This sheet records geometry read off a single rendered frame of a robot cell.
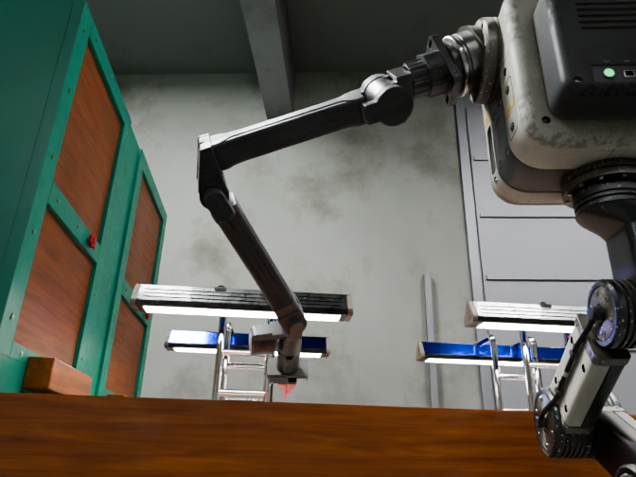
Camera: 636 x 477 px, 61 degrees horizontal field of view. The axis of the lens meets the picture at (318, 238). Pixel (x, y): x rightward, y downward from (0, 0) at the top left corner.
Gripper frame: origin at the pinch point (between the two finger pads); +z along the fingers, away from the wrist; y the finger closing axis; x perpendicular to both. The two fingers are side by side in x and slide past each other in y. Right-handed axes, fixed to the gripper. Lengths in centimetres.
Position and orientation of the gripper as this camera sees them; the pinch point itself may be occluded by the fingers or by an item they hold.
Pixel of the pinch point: (285, 395)
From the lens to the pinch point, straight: 145.0
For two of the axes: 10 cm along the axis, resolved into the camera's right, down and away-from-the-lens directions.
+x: 0.4, 4.4, -9.0
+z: -0.9, 8.9, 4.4
